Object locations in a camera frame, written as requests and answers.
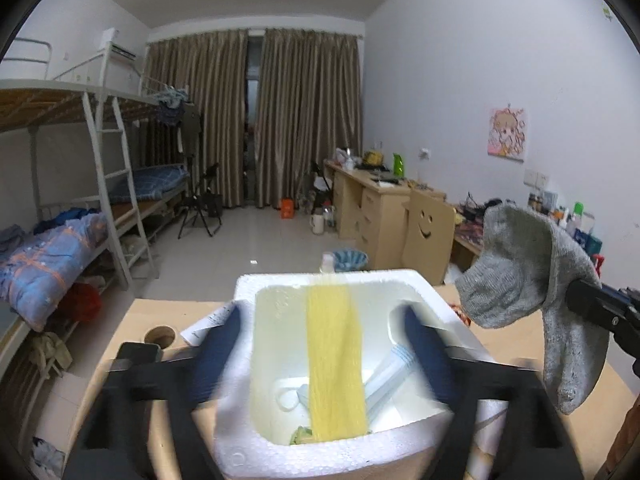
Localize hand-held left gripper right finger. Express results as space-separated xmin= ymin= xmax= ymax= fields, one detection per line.
xmin=401 ymin=304 xmax=584 ymax=480

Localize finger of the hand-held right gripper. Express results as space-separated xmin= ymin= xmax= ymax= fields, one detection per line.
xmin=565 ymin=280 xmax=640 ymax=356
xmin=599 ymin=284 xmax=640 ymax=319

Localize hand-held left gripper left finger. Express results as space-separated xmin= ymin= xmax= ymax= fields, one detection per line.
xmin=64 ymin=301 xmax=243 ymax=480

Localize grey sock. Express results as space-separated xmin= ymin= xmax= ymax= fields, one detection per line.
xmin=456 ymin=202 xmax=611 ymax=415

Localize yellow foam net sleeve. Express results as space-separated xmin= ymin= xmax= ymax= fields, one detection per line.
xmin=306 ymin=282 xmax=371 ymax=441

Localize white foam box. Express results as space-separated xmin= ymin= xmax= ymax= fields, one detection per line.
xmin=212 ymin=269 xmax=506 ymax=480

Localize person's right forearm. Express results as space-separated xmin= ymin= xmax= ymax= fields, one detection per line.
xmin=605 ymin=392 xmax=640 ymax=480

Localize white remote control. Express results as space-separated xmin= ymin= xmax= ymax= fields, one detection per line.
xmin=181 ymin=304 xmax=235 ymax=347

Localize black smartphone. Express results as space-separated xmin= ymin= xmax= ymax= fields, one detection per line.
xmin=116 ymin=342 xmax=163 ymax=366

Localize row of toiletry bottles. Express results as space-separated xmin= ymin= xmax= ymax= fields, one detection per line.
xmin=527 ymin=190 xmax=603 ymax=256

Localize wooden smiley face chair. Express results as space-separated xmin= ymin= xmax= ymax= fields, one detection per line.
xmin=401 ymin=187 xmax=457 ymax=286

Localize desk with patterned mat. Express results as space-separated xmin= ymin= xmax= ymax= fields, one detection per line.
xmin=447 ymin=205 xmax=486 ymax=273

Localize blue basin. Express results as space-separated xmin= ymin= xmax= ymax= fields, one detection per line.
xmin=335 ymin=249 xmax=368 ymax=272

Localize red bag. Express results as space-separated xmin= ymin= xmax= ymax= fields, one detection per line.
xmin=60 ymin=282 xmax=101 ymax=323

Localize black folding chair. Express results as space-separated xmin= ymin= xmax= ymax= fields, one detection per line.
xmin=177 ymin=162 xmax=223 ymax=238

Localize wooden desk with drawers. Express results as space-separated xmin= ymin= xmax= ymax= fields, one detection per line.
xmin=324 ymin=159 xmax=446 ymax=253

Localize beige cloth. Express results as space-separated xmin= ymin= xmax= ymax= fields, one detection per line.
xmin=27 ymin=332 xmax=73 ymax=378

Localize blue checked mattress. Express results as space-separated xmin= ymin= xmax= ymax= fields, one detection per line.
xmin=131 ymin=164 xmax=191 ymax=201

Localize blue patterned quilt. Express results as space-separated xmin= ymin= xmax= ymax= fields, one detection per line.
xmin=0 ymin=210 xmax=110 ymax=331

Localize white metal bunk bed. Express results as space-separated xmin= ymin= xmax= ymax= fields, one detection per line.
xmin=0 ymin=37 xmax=201 ymax=411

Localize brown curtain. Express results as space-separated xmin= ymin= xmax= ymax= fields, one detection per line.
xmin=255 ymin=27 xmax=362 ymax=208
xmin=145 ymin=30 xmax=249 ymax=208

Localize hanging dark clothes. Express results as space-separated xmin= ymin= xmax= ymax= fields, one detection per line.
xmin=157 ymin=87 xmax=201 ymax=128

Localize white air conditioner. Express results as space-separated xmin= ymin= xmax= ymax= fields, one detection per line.
xmin=100 ymin=29 xmax=137 ymax=61

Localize cartoon wall poster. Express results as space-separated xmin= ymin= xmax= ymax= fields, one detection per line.
xmin=486 ymin=106 xmax=528 ymax=162

